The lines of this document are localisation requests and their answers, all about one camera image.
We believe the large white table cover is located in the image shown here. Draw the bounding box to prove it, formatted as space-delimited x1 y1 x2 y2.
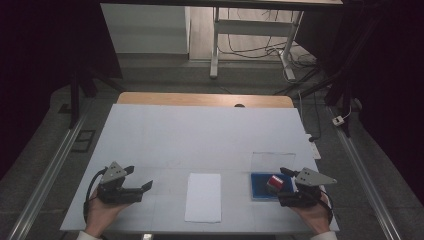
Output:
59 103 340 233

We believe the black floor socket frame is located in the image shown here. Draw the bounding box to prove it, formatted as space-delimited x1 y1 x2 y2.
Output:
70 129 97 154

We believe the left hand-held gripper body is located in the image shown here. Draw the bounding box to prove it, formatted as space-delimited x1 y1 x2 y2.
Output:
96 161 144 205

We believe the dark curtain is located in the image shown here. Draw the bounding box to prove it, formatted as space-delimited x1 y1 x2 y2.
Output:
294 0 424 206
0 0 124 181

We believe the white cabinet panel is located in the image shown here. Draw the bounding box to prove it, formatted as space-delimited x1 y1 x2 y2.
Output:
100 3 190 55

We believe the tangle of black floor cables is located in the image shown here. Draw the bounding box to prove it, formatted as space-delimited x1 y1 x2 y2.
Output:
218 8 323 143

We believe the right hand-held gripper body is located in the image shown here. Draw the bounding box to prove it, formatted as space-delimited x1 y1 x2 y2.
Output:
278 167 338 208

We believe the aluminium floor rail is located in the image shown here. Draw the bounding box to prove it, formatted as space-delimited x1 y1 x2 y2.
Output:
6 111 88 240
327 105 404 240

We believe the person's left hand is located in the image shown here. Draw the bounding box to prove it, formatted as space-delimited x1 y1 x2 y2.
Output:
84 189 132 238

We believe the white metal desk frame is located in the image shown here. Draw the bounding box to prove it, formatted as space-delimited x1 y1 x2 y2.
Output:
209 6 305 81

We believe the white paper sheet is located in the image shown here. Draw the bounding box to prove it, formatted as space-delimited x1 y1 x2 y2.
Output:
184 172 222 224

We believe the wooden table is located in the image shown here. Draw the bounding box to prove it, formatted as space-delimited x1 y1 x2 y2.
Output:
116 91 295 109

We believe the blue ink pad box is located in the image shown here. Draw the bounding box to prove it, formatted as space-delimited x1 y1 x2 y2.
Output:
250 152 297 202

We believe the red stamp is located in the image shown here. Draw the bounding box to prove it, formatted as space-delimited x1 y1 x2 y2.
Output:
265 174 285 195

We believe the person's right hand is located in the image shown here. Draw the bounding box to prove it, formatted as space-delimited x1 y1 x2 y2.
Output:
289 192 335 235

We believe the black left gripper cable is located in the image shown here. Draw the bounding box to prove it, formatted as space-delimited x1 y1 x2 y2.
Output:
82 167 108 224

